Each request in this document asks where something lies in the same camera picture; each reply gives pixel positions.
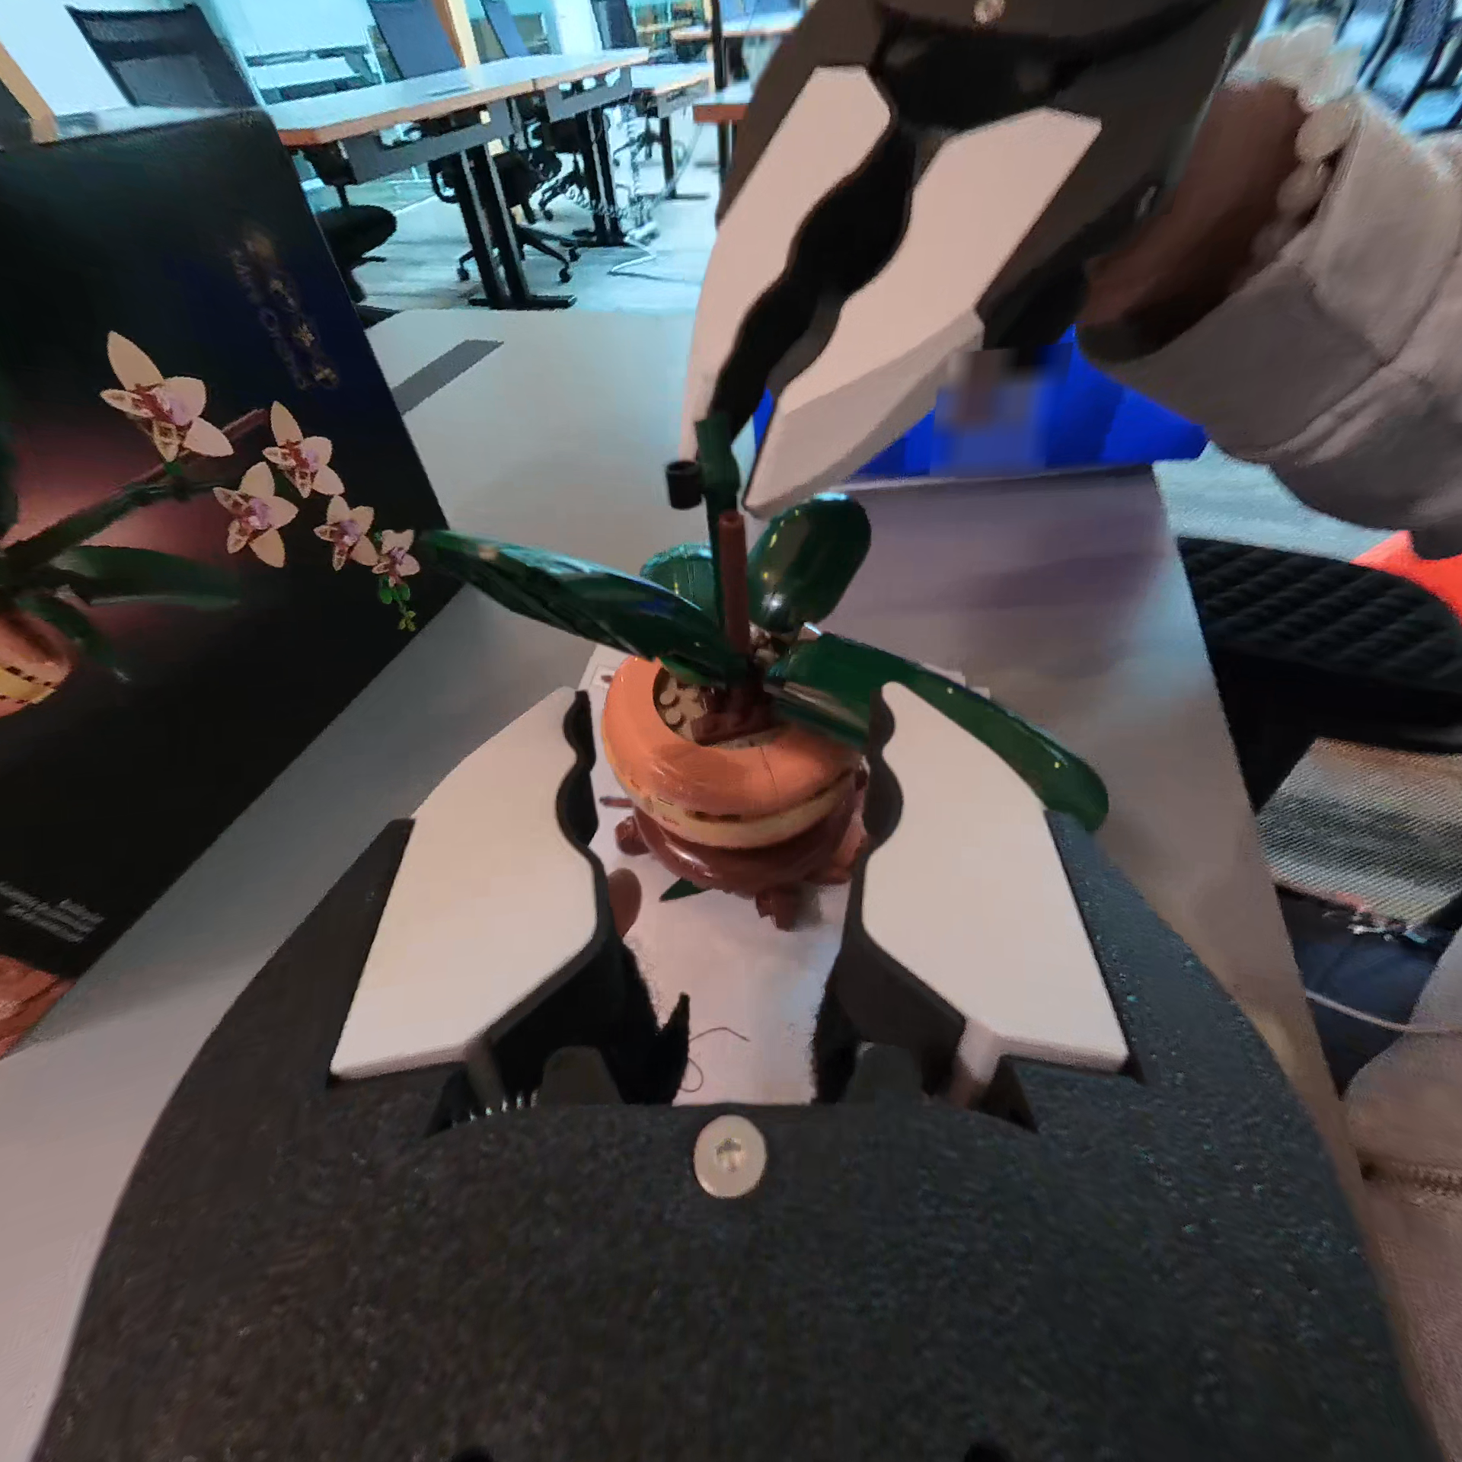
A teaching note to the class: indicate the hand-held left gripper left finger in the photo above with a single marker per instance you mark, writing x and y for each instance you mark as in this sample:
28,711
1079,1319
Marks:
479,903

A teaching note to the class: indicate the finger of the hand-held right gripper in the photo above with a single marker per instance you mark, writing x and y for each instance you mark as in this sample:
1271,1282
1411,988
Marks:
776,194
936,297

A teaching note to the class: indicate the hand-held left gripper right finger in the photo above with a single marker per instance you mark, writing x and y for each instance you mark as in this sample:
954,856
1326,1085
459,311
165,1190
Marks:
982,915

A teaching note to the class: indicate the toy brick orchid plant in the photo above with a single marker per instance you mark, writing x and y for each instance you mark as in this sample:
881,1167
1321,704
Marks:
708,789

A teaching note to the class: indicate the green toy brick stem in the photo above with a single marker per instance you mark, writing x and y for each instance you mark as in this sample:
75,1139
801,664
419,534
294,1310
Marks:
717,469

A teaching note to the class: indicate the person's right forearm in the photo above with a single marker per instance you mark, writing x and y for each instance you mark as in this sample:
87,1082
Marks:
1370,344

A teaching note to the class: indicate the wooden top desk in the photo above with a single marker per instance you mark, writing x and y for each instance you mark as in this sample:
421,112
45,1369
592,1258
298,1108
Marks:
456,99
719,102
668,78

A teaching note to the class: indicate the grey desk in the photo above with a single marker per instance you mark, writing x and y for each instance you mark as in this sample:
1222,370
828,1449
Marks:
548,457

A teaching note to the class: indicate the person's right hand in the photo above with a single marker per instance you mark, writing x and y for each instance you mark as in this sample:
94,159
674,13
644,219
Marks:
1199,229

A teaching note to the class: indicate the blue divided plastic bin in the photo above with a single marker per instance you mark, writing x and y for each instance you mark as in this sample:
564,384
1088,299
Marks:
1130,424

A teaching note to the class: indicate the dark orchid picture box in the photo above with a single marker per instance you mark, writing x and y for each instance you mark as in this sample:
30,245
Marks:
171,742

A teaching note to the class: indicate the person's dark trousers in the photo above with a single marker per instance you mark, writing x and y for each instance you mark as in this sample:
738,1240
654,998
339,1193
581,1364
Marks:
1347,983

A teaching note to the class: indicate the grey woven fabric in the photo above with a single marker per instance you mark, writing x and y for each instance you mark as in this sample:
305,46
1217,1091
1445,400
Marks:
1359,835

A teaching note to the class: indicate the black mesh seat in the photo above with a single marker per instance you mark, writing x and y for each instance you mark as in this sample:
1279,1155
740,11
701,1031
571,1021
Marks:
1312,617

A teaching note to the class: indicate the person's beige hooded sweatshirt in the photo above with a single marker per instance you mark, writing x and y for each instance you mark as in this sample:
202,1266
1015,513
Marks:
1410,1200

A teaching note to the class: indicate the orange object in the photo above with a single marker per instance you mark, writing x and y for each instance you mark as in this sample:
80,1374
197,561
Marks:
1422,567

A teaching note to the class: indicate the black mesh office chair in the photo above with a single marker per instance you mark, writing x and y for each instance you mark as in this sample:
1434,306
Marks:
160,58

